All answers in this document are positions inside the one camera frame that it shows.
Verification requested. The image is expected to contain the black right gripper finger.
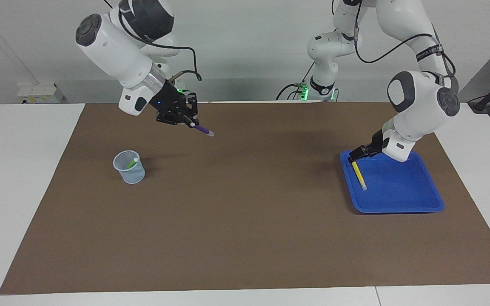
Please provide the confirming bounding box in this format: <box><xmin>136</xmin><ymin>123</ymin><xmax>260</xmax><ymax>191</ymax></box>
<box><xmin>185</xmin><ymin>94</ymin><xmax>199</xmax><ymax>125</ymax></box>
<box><xmin>171</xmin><ymin>114</ymin><xmax>195</xmax><ymax>128</ymax></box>

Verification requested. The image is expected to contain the yellow marker pen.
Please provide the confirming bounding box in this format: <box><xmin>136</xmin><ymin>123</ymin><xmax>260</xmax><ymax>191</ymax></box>
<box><xmin>351</xmin><ymin>160</ymin><xmax>368</xmax><ymax>191</ymax></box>

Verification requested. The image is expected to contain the purple marker pen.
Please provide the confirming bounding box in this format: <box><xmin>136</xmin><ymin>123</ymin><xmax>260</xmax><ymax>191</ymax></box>
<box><xmin>190</xmin><ymin>122</ymin><xmax>215</xmax><ymax>137</ymax></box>

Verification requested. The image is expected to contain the blue plastic tray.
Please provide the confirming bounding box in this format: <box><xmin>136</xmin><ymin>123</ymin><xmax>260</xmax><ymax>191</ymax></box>
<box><xmin>340</xmin><ymin>150</ymin><xmax>444</xmax><ymax>214</ymax></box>

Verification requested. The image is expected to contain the pale blue mesh pen cup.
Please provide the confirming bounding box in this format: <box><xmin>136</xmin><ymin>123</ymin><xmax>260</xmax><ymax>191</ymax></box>
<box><xmin>113</xmin><ymin>150</ymin><xmax>146</xmax><ymax>184</ymax></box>

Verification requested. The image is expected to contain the white power strip box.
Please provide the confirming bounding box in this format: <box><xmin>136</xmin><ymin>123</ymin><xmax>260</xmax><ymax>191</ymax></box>
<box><xmin>17</xmin><ymin>83</ymin><xmax>66</xmax><ymax>105</ymax></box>

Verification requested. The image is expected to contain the brown table mat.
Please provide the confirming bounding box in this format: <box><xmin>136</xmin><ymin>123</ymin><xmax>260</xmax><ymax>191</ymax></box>
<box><xmin>0</xmin><ymin>102</ymin><xmax>490</xmax><ymax>295</ymax></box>

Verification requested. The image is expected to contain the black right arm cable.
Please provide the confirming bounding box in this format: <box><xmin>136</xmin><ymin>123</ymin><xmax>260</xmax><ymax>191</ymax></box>
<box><xmin>104</xmin><ymin>0</ymin><xmax>202</xmax><ymax>82</ymax></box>

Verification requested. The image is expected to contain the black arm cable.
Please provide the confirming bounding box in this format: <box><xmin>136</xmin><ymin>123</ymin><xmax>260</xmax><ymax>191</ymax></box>
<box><xmin>332</xmin><ymin>0</ymin><xmax>457</xmax><ymax>77</ymax></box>
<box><xmin>104</xmin><ymin>0</ymin><xmax>202</xmax><ymax>82</ymax></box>

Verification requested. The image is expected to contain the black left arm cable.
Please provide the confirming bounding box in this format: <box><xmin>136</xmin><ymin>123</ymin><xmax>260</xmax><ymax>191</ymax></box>
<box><xmin>332</xmin><ymin>0</ymin><xmax>457</xmax><ymax>77</ymax></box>

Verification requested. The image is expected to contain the black left base cable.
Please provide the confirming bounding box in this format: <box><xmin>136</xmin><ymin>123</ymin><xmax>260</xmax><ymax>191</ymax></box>
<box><xmin>276</xmin><ymin>64</ymin><xmax>316</xmax><ymax>101</ymax></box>

